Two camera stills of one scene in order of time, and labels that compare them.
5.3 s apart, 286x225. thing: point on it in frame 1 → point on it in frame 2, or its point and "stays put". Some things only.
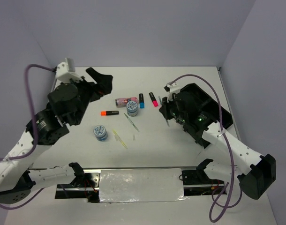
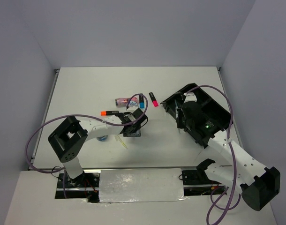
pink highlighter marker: [153, 99] stays put
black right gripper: [164, 109] → [179, 123]
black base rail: [87, 187] stays put
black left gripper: [103, 87] → [136, 133]
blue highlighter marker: [141, 103] stays put
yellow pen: [120, 139] stays put
